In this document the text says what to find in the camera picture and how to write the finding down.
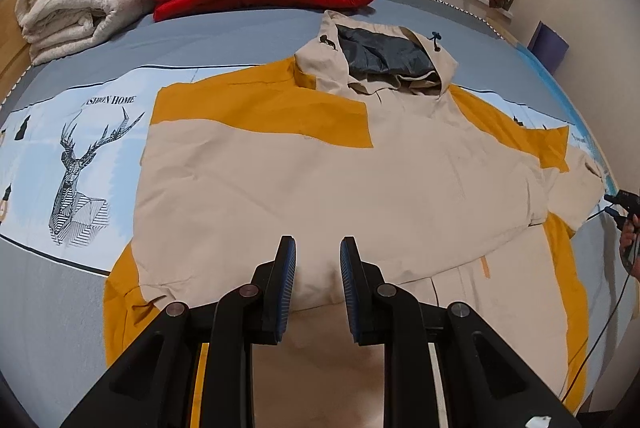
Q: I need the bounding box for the printed bed sheet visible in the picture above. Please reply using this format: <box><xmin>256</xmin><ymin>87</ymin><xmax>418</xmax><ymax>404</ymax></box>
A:
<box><xmin>0</xmin><ymin>0</ymin><xmax>621</xmax><ymax>414</ymax></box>

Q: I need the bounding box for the black cable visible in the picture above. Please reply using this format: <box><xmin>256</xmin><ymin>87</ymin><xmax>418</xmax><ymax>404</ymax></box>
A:
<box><xmin>559</xmin><ymin>253</ymin><xmax>634</xmax><ymax>406</ymax></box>

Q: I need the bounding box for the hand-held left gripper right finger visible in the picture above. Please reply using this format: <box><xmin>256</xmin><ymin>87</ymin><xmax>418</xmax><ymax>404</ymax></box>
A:
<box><xmin>340</xmin><ymin>235</ymin><xmax>583</xmax><ymax>428</ymax></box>

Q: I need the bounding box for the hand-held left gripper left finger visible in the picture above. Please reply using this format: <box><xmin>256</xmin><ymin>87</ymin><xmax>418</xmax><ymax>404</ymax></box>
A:
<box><xmin>60</xmin><ymin>235</ymin><xmax>298</xmax><ymax>428</ymax></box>

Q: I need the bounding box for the person's right hand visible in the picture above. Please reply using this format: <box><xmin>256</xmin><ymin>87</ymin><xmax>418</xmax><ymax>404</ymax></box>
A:
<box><xmin>619</xmin><ymin>213</ymin><xmax>640</xmax><ymax>280</ymax></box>

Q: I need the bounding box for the beige and yellow hooded jacket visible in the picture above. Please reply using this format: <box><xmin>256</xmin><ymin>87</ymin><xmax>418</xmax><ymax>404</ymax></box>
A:
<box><xmin>102</xmin><ymin>10</ymin><xmax>606</xmax><ymax>428</ymax></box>

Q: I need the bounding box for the purple box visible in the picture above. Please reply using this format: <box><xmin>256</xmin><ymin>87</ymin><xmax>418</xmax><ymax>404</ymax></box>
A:
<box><xmin>529</xmin><ymin>21</ymin><xmax>570</xmax><ymax>72</ymax></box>

